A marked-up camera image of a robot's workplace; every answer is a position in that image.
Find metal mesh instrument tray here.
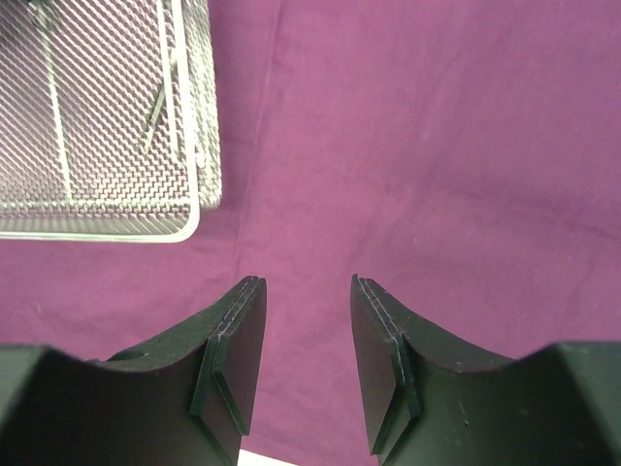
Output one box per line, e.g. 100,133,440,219
1,0,222,243

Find purple surgical wrap cloth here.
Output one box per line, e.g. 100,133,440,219
1,1,620,465

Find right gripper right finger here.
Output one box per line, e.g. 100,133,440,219
350,275,510,464

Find steel tweezers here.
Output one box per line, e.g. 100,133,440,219
142,83,166,153

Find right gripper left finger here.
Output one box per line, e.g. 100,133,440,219
104,276,267,465

